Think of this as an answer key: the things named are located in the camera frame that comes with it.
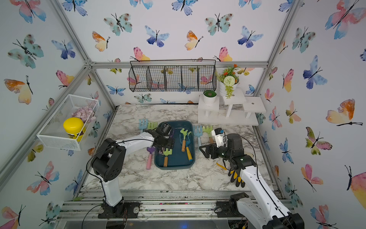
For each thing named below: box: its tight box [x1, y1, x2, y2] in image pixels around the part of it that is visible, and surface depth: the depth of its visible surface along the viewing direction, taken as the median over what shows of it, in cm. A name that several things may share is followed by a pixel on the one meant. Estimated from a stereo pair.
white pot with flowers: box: [216, 63, 241, 99], surface depth 86 cm
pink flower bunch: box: [71, 106, 97, 124], surface depth 71 cm
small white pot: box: [203, 90, 218, 106], surface depth 100 cm
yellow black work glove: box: [227, 168, 246, 188], surface depth 84 cm
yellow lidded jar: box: [62, 116, 87, 143], surface depth 65 cm
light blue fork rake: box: [138, 118, 149, 135], surface depth 113 cm
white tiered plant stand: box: [197, 93, 267, 126], surface depth 112 cm
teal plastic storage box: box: [154, 120, 196, 170], surface depth 93 cm
